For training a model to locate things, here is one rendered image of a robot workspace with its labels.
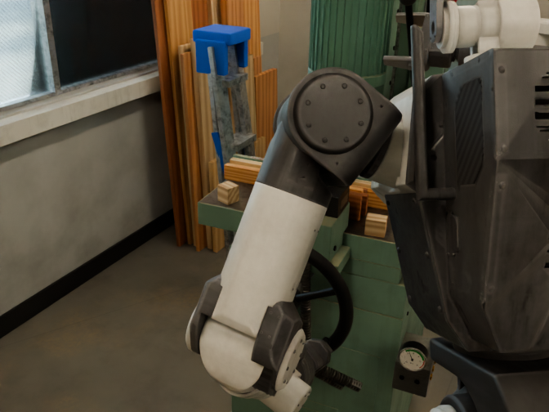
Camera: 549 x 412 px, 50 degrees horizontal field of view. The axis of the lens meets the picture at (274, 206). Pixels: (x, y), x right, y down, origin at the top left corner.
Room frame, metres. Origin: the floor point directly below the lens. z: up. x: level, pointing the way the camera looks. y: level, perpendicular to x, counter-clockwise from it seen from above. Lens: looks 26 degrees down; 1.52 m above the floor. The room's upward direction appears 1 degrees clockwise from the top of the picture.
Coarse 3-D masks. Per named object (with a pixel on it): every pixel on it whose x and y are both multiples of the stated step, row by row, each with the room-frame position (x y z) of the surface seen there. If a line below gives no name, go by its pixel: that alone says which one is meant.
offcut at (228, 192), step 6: (222, 186) 1.30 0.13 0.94; (228, 186) 1.30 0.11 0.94; (234, 186) 1.30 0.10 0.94; (222, 192) 1.30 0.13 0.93; (228, 192) 1.29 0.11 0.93; (234, 192) 1.30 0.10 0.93; (222, 198) 1.30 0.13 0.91; (228, 198) 1.29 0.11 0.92; (234, 198) 1.30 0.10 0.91; (228, 204) 1.29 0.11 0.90
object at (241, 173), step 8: (224, 168) 1.45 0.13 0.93; (232, 168) 1.44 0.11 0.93; (240, 168) 1.43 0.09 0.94; (248, 168) 1.43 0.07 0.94; (256, 168) 1.43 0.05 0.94; (224, 176) 1.45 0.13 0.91; (232, 176) 1.44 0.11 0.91; (240, 176) 1.43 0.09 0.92; (248, 176) 1.42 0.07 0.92; (256, 176) 1.41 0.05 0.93; (368, 192) 1.30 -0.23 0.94; (368, 200) 1.30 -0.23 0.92; (376, 200) 1.29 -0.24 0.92; (384, 208) 1.28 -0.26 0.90
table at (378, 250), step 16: (240, 192) 1.36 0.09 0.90; (208, 208) 1.29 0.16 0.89; (224, 208) 1.27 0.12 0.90; (240, 208) 1.27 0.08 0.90; (368, 208) 1.29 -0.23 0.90; (208, 224) 1.29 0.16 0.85; (224, 224) 1.27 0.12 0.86; (352, 224) 1.20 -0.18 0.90; (352, 240) 1.15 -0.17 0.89; (368, 240) 1.14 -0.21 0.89; (384, 240) 1.13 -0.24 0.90; (336, 256) 1.11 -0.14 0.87; (352, 256) 1.15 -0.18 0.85; (368, 256) 1.14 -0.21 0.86; (384, 256) 1.12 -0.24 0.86; (320, 272) 1.08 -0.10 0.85
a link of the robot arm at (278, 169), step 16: (272, 144) 0.64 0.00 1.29; (288, 144) 0.62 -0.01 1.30; (272, 160) 0.62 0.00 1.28; (288, 160) 0.61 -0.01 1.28; (304, 160) 0.61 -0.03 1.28; (272, 176) 0.61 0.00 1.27; (288, 176) 0.60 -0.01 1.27; (304, 176) 0.60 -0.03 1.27; (288, 192) 0.59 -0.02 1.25; (304, 192) 0.60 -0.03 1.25; (320, 192) 0.60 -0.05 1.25
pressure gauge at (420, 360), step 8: (408, 344) 1.05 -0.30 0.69; (416, 344) 1.04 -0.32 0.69; (400, 352) 1.04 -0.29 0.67; (408, 352) 1.03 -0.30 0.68; (416, 352) 1.03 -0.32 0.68; (424, 352) 1.03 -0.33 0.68; (400, 360) 1.04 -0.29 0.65; (408, 360) 1.03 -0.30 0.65; (416, 360) 1.03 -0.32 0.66; (424, 360) 1.02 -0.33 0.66; (408, 368) 1.03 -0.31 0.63; (416, 368) 1.03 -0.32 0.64; (424, 368) 1.02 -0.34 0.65
